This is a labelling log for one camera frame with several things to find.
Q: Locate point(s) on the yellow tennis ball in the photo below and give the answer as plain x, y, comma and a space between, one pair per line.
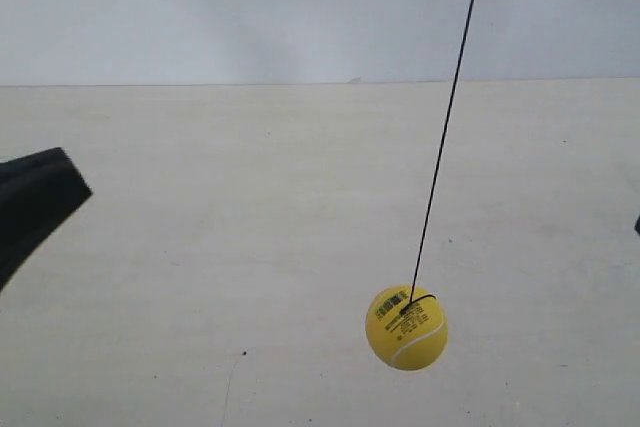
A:
406, 328

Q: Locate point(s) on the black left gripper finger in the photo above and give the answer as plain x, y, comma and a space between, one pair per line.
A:
39, 192

